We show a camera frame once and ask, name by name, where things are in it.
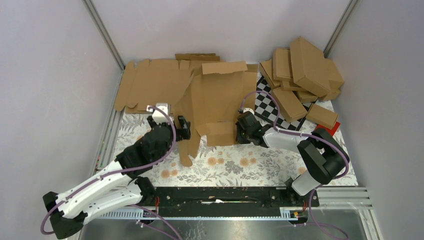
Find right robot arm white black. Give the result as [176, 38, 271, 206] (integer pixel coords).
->
[235, 108, 350, 206]

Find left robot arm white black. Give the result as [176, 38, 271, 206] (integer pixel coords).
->
[40, 115, 191, 240]

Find folded cardboard box beside red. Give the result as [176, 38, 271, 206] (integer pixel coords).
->
[305, 103, 339, 129]

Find large folded cardboard box top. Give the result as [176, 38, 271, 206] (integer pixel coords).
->
[289, 36, 331, 97]

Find black white checkerboard panel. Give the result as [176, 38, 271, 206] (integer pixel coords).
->
[254, 75, 315, 131]

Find floral patterned table mat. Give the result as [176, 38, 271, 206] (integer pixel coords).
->
[107, 113, 359, 187]

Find stack of flat cardboard blanks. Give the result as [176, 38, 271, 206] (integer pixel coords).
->
[114, 53, 221, 114]

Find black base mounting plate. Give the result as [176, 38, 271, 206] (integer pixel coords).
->
[139, 186, 320, 219]

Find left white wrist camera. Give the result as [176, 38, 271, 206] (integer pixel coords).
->
[148, 103, 170, 124]

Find aluminium frame rail front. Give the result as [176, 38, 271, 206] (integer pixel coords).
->
[74, 186, 374, 222]

